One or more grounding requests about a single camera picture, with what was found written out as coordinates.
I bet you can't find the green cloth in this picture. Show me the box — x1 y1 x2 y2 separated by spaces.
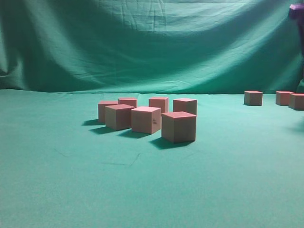
0 0 304 228

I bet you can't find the pink cube column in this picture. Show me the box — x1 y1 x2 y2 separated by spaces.
244 91 263 106
161 111 197 143
288 93 304 111
173 98 197 115
275 91 294 106
149 96 169 113
118 97 137 108
131 106 161 134
97 100 118 123
105 104 134 131

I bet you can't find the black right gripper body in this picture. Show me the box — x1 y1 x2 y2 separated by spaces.
297 18 304 55

